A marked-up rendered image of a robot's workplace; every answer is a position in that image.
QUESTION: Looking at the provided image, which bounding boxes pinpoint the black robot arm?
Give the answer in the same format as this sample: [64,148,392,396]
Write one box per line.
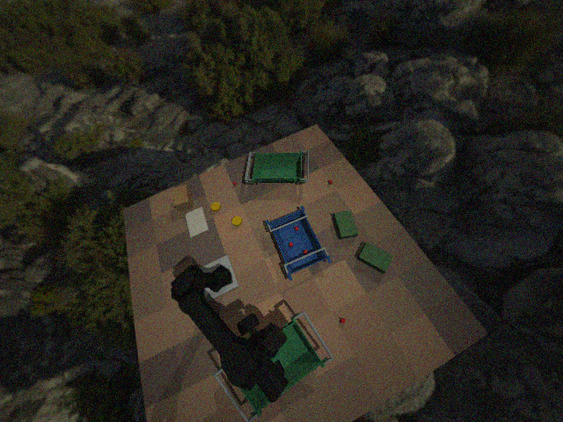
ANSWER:
[171,265,289,403]

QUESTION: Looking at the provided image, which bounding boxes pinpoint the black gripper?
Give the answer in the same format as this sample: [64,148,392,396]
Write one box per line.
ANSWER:
[237,313,285,375]

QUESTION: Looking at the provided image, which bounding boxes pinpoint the blue plastic tray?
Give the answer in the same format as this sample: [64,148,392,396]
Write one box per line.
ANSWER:
[266,206,332,281]

